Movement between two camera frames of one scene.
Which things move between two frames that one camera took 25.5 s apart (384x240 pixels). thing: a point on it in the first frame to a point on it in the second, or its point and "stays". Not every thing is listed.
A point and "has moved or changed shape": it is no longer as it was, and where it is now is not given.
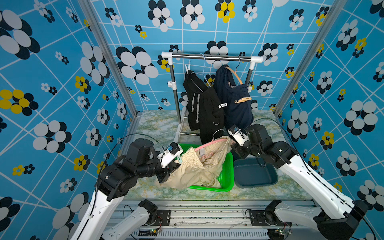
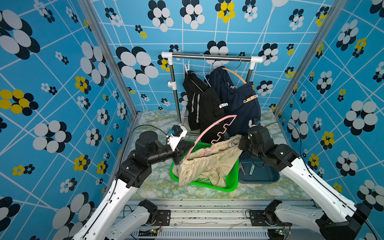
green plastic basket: (226, 178) to (191, 145)
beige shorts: (200, 167) has moved or changed shape
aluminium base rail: (216, 220) stays
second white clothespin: (187, 70) stays
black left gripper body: (165, 172) to (178, 151)
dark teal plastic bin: (248, 173) stays
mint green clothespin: (179, 157) has moved or changed shape
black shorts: (205, 107) stays
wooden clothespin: (244, 99) to (251, 98)
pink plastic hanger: (212, 142) to (217, 134)
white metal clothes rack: (172, 84) stays
